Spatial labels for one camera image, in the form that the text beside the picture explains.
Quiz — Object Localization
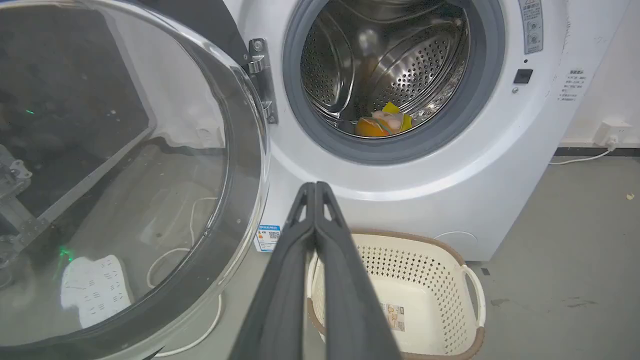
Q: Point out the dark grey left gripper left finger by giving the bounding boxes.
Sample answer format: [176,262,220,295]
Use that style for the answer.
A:
[227,182,317,360]

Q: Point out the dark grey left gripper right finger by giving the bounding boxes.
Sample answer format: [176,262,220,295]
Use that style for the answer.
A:
[315,181,402,360]

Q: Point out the white front-load washing machine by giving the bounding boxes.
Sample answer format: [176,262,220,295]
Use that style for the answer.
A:
[222,0,632,262]

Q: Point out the glass washer door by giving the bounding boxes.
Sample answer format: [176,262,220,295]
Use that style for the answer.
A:
[0,0,271,360]

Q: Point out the chrome door hinge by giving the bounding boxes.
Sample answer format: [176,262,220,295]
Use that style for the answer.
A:
[247,38,279,125]

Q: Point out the cream perforated laundry basket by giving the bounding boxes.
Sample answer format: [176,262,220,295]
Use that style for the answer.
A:
[306,229,487,360]

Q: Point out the orange and yellow clothes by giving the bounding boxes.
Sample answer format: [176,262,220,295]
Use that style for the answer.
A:
[354,102,415,138]

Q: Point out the white power strip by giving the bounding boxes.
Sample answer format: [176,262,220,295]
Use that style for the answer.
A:
[60,254,133,329]

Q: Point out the white power strip cable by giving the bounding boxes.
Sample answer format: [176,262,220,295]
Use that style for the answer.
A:
[146,196,224,358]

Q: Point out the white wall socket cable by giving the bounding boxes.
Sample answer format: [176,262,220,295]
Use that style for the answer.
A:
[548,144,617,166]

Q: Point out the white wall socket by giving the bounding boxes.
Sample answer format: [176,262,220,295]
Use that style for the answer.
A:
[594,120,633,147]

